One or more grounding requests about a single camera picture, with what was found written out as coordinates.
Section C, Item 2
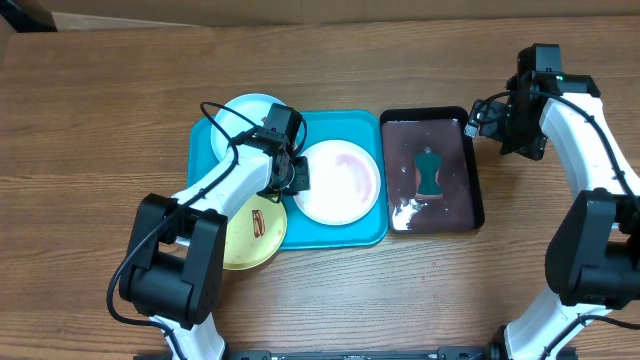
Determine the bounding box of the light blue plate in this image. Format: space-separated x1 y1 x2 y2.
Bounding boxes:
210 93 284 160

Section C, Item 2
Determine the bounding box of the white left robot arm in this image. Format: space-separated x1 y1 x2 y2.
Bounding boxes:
106 104 310 359

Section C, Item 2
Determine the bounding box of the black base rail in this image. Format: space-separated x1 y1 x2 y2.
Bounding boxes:
134 345 581 360

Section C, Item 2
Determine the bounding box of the cardboard backboard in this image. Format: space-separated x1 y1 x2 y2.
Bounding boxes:
1 0 639 31

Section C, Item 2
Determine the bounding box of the yellow plate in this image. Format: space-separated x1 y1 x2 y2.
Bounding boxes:
223 195 287 271

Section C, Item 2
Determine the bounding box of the black water tray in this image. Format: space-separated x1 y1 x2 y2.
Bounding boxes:
380 106 485 233

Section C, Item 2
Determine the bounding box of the white plate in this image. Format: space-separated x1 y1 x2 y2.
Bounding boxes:
294 140 381 226

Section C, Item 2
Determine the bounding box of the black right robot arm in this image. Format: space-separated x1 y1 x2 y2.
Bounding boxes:
464 43 639 359

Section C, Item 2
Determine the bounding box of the green scrub sponge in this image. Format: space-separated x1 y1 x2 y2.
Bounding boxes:
415 152 442 197

